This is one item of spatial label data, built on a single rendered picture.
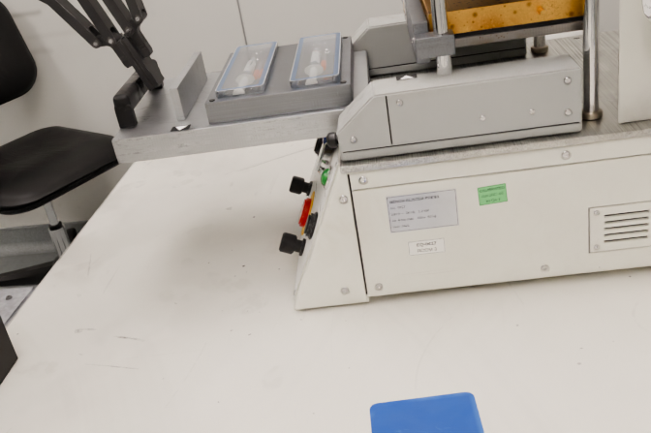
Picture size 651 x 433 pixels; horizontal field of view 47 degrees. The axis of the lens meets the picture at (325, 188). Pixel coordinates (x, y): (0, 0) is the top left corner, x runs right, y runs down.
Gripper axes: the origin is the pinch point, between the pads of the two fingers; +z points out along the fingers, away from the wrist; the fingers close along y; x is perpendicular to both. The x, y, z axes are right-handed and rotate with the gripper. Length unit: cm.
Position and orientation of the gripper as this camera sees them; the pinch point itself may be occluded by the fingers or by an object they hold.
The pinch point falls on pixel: (140, 61)
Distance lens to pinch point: 96.9
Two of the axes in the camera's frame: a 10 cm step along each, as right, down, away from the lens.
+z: 4.9, 7.9, 3.8
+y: -8.7, 4.3, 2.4
